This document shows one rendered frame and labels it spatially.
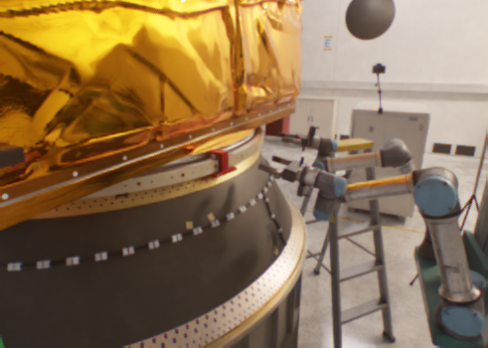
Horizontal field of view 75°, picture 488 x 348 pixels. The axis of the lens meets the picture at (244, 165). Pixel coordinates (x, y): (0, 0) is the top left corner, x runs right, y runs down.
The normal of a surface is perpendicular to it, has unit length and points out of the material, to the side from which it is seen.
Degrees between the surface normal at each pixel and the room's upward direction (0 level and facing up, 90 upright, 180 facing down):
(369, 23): 90
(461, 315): 97
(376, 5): 90
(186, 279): 62
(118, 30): 82
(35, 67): 99
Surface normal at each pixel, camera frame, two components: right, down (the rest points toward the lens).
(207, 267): 0.57, -0.25
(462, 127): -0.43, 0.27
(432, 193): -0.60, 0.11
